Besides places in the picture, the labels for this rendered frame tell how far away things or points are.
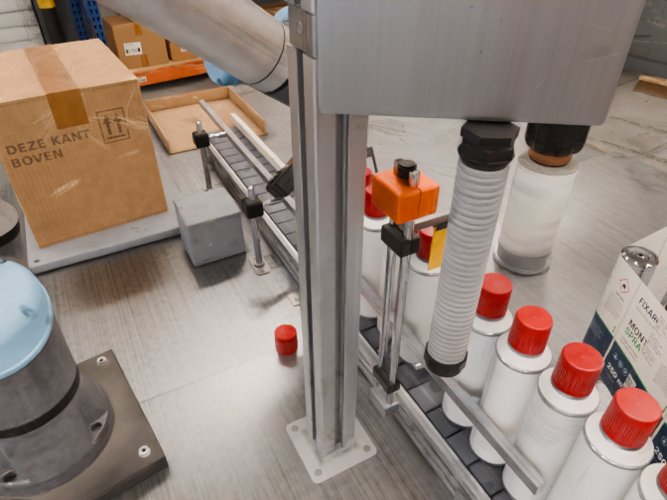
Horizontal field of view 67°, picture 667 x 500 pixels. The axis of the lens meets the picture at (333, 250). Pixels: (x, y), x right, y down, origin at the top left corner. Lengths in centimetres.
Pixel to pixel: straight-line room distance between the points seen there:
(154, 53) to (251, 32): 383
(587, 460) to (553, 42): 33
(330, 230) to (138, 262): 62
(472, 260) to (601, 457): 20
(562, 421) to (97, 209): 84
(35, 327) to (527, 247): 67
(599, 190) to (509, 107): 86
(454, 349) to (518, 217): 44
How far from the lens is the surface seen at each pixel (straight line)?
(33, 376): 59
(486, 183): 32
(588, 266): 94
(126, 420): 72
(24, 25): 480
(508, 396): 54
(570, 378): 47
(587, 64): 32
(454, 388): 58
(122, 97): 97
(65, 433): 66
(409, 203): 42
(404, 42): 30
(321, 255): 43
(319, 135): 37
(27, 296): 57
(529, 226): 82
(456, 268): 36
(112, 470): 68
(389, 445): 68
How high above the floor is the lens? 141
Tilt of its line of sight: 37 degrees down
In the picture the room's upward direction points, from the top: straight up
